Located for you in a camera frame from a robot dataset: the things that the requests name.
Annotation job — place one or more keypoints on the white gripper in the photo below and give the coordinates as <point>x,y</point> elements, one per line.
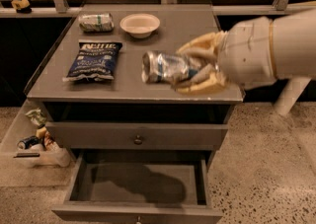
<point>246,53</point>

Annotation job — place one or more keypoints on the silver blue redbull can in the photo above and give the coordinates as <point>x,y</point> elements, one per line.
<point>160,67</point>

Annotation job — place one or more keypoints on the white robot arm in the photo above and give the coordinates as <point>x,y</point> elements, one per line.
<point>293,55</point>

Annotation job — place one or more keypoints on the grey drawer cabinet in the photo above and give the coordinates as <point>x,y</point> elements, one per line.
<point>127,99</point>

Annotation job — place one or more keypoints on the grey upper drawer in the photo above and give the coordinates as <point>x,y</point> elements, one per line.
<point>143,136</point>

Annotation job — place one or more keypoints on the open grey middle drawer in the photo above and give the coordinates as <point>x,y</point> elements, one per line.
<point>139,187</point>

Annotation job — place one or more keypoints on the dark blue can in bin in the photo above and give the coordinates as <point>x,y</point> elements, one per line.
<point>28,142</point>

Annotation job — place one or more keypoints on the white paper bowl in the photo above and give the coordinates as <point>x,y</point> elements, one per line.
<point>140,25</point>

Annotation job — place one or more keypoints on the blue kettle chips bag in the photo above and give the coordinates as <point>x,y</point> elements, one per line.
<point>96,60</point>

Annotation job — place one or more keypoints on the green white wrapper in bin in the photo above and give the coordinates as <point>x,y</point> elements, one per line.
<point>36,117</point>

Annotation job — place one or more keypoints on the small yellow black object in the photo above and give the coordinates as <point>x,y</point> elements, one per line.
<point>22,6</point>

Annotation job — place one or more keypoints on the clear plastic bin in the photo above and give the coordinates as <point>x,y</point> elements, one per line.
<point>46,153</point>

